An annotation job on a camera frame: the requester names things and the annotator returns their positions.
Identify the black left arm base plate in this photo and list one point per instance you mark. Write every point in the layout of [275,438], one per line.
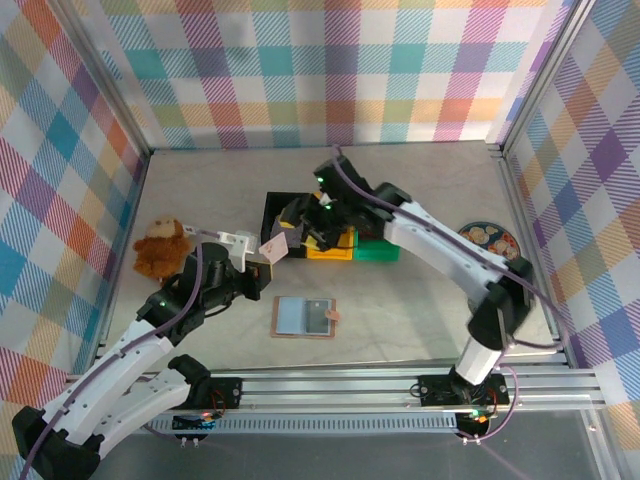
[227,392]

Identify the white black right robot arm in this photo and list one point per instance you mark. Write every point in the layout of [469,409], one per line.
[440,250]

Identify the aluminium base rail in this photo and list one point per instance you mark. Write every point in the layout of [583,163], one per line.
[325,392]

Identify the small circuit board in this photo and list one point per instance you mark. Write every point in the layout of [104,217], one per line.
[190,423]
[475,424]

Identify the brown plush monkey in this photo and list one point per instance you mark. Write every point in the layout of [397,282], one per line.
[160,247]

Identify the tan leather card holder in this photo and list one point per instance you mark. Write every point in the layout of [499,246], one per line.
[290,320]

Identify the pink card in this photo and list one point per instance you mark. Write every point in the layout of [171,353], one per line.
[275,249]

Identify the yellow plastic bin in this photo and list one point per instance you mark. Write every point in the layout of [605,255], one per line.
[330,253]

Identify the black plastic bin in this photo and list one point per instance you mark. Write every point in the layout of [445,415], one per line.
[267,210]

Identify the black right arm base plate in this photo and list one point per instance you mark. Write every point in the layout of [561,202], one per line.
[435,390]

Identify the pale purple card stack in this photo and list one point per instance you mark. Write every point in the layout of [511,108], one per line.
[295,240]

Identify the green plastic bin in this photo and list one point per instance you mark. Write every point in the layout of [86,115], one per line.
[375,252]

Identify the aluminium side rail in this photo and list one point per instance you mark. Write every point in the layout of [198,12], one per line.
[520,210]
[134,190]

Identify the aluminium frame post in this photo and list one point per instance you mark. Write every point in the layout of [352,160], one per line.
[540,75]
[106,75]

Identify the round cartoon print plate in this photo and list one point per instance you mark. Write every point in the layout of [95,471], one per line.
[480,235]

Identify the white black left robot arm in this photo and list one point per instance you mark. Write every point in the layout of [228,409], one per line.
[150,400]

